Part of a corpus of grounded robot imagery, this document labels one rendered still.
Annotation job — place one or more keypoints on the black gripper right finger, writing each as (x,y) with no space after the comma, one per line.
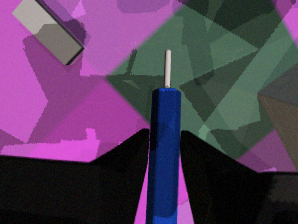
(223,191)

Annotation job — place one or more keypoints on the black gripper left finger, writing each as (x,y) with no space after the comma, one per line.
(105,190)

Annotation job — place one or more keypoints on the blue stylus with white tip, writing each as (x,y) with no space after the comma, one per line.
(164,152)

